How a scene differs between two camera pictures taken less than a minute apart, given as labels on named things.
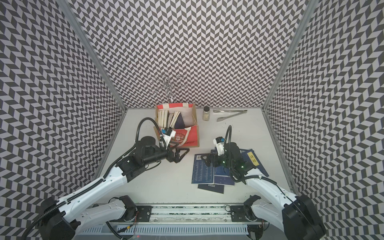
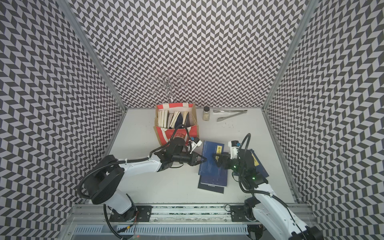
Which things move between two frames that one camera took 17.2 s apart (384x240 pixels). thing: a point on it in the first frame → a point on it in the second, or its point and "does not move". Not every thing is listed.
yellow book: x=161 y=118 does not move
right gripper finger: x=207 y=158 → x=218 y=159
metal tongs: x=241 y=111 does not move
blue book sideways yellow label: x=172 y=123 does not move
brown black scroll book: x=170 y=117 does not move
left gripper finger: x=178 y=157 → x=195 y=154
